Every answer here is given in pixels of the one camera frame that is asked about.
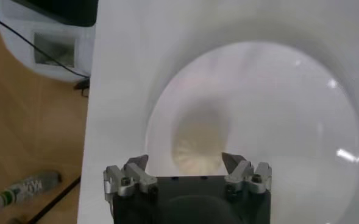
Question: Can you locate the white round plate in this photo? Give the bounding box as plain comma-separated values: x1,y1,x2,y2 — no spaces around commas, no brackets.
144,41,359,224

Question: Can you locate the white steamed baozi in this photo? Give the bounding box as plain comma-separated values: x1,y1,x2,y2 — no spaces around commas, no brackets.
171,121,229,177

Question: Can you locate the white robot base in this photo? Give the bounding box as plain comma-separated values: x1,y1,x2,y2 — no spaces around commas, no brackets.
0,0,99,83

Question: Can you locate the black floor cable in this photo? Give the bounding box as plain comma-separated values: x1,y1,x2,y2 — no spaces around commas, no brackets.
29,175,82,224
0,10,91,98

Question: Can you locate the grey green labelled bottle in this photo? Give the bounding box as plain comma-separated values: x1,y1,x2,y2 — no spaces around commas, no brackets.
0,170,63,220

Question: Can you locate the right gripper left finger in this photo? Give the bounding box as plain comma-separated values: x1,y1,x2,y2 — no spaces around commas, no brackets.
102,154,159,202

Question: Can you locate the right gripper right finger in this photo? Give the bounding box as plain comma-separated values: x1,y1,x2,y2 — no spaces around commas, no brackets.
221,152,273,195

